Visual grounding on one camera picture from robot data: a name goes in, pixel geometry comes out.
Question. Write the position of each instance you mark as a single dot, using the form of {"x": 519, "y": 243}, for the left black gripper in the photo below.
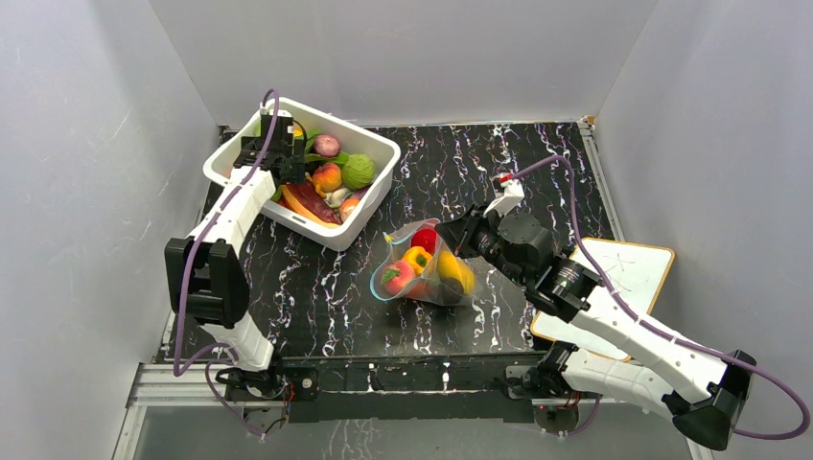
{"x": 296, "y": 157}

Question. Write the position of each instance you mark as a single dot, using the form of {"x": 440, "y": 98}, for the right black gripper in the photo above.
{"x": 470, "y": 230}

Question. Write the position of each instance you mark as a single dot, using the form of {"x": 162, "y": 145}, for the red tomato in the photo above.
{"x": 425, "y": 238}

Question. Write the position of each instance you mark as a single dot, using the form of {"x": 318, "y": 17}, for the yellow mango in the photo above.
{"x": 449, "y": 266}

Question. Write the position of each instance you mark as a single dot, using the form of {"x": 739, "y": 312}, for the yellow bell pepper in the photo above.
{"x": 418, "y": 259}

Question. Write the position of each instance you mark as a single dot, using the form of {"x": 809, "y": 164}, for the clear zip top bag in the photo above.
{"x": 423, "y": 288}

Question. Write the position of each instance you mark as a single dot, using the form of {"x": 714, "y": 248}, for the dark purple eggplant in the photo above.
{"x": 450, "y": 292}

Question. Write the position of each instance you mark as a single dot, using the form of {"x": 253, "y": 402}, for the pink peach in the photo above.
{"x": 396, "y": 277}

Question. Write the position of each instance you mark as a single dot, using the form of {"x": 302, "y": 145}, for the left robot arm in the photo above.
{"x": 206, "y": 280}

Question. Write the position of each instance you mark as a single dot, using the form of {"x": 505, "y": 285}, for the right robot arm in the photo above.
{"x": 703, "y": 395}

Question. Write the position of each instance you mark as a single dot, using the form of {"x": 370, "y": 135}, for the long green leaf vegetable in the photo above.
{"x": 312, "y": 157}

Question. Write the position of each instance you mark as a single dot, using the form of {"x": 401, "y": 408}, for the raw red meat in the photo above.
{"x": 317, "y": 202}

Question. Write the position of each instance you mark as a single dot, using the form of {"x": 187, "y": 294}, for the pink onion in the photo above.
{"x": 326, "y": 145}

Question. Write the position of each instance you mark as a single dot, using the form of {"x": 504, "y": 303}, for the garlic bulb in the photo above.
{"x": 335, "y": 199}

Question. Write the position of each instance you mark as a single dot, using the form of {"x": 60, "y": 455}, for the white plastic bin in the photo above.
{"x": 354, "y": 139}

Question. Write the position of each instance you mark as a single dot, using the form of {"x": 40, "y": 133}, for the light green cabbage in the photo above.
{"x": 358, "y": 172}

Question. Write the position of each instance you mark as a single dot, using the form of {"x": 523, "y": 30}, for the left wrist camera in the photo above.
{"x": 282, "y": 125}

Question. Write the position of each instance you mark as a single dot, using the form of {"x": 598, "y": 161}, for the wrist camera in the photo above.
{"x": 282, "y": 125}
{"x": 508, "y": 194}

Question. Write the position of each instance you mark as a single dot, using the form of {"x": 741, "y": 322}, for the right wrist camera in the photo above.
{"x": 508, "y": 194}

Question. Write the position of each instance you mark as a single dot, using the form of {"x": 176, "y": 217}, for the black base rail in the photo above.
{"x": 506, "y": 387}

